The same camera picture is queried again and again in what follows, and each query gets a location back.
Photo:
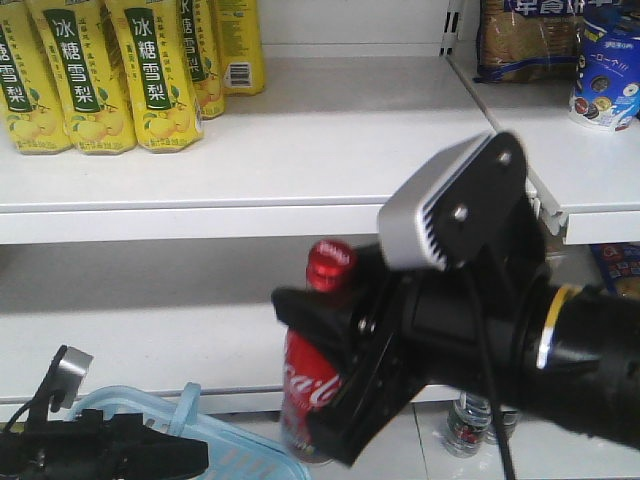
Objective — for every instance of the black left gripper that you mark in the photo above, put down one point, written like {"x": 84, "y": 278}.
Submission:
{"x": 93, "y": 447}

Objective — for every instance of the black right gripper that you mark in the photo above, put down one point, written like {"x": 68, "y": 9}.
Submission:
{"x": 461, "y": 326}

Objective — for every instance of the red white coca-cola bottle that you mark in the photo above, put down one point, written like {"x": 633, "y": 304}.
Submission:
{"x": 309, "y": 381}

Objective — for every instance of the light blue plastic basket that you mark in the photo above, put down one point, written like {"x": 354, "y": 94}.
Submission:
{"x": 234, "y": 453}

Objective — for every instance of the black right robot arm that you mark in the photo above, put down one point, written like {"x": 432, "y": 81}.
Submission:
{"x": 578, "y": 364}

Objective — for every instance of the clear water bottle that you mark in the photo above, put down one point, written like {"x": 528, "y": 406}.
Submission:
{"x": 467, "y": 423}

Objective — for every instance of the white metal shelving unit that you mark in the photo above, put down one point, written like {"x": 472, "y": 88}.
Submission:
{"x": 161, "y": 265}

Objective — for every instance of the blue snack bag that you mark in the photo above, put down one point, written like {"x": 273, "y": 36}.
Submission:
{"x": 618, "y": 264}

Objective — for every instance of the yellow pear drink bottle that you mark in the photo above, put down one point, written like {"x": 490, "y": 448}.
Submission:
{"x": 30, "y": 105}
{"x": 164, "y": 105}
{"x": 84, "y": 55}

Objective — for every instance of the brown biscuit bag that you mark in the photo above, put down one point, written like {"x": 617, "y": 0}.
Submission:
{"x": 527, "y": 41}

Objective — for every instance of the blue white cookie cup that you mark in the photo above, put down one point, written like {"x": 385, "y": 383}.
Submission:
{"x": 605, "y": 93}

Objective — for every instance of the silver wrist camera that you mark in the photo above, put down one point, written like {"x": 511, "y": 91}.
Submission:
{"x": 405, "y": 222}
{"x": 70, "y": 368}

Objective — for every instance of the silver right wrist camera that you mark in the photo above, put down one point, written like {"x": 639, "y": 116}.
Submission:
{"x": 405, "y": 222}

